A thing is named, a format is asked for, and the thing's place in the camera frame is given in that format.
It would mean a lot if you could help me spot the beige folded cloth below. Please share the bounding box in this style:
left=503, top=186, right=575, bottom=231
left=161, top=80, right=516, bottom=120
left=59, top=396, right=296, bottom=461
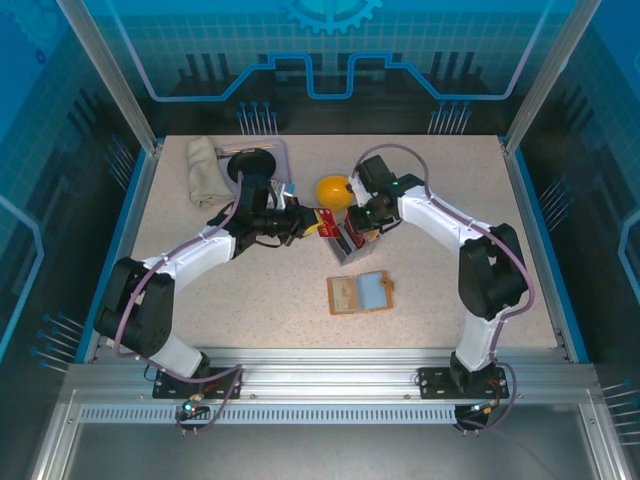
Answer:
left=185, top=136, right=235, bottom=207

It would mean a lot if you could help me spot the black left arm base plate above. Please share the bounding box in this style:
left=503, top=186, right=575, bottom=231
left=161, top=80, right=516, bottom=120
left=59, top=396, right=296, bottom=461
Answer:
left=152, top=366, right=244, bottom=400

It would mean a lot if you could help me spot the clear acrylic card box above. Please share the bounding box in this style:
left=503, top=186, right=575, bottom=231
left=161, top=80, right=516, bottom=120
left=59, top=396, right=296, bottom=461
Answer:
left=324, top=223, right=384, bottom=270

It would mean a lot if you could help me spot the lavender plastic tray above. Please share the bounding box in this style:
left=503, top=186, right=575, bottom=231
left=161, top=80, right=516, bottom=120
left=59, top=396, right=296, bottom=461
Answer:
left=215, top=138, right=293, bottom=194

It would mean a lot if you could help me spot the orange leather card holder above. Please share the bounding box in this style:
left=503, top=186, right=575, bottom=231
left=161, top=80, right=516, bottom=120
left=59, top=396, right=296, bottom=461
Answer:
left=326, top=270, right=396, bottom=316

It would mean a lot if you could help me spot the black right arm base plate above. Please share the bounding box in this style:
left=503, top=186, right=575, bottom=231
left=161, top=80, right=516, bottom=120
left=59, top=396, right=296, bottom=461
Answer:
left=417, top=366, right=512, bottom=400

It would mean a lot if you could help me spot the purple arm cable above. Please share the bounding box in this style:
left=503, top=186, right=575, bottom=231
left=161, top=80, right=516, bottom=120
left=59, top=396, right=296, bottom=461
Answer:
left=113, top=169, right=246, bottom=437
left=355, top=143, right=539, bottom=437

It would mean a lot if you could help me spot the blue aluminium table side rail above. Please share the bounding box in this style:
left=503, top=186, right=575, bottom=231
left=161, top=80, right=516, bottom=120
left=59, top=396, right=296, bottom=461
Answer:
left=74, top=143, right=166, bottom=364
left=499, top=139, right=591, bottom=364

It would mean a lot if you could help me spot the slotted grey cable duct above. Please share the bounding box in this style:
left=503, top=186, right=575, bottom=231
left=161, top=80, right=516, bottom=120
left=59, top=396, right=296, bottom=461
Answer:
left=79, top=405, right=459, bottom=423

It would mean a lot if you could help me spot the aluminium front rail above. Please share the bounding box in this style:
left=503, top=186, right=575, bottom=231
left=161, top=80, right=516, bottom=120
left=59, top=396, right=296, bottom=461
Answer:
left=64, top=347, right=601, bottom=402

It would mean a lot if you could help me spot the black round pan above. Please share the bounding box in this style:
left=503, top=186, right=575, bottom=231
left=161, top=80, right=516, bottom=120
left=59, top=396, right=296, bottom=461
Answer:
left=226, top=148, right=279, bottom=182

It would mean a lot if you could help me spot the red credit card stack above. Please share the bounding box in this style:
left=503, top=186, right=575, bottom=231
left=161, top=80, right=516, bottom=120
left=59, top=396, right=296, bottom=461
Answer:
left=338, top=224, right=370, bottom=250

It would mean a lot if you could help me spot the wooden chopstick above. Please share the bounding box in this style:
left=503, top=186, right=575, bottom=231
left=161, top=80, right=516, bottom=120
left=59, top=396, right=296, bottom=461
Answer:
left=214, top=141, right=280, bottom=153

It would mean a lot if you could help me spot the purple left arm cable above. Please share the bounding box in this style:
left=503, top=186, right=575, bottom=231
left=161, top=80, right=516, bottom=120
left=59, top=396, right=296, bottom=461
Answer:
left=113, top=169, right=246, bottom=437

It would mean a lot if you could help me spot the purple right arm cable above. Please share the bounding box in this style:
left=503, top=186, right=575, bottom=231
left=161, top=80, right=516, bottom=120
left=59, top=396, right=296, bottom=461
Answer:
left=355, top=143, right=539, bottom=437

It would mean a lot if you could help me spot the yellow plastic bowl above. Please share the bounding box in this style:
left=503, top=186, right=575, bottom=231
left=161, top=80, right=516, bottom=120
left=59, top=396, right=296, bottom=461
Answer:
left=315, top=174, right=355, bottom=211

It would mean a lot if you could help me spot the aluminium frame post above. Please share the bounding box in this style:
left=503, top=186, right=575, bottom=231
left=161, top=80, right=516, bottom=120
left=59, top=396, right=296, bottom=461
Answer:
left=501, top=0, right=604, bottom=155
left=54, top=0, right=165, bottom=156

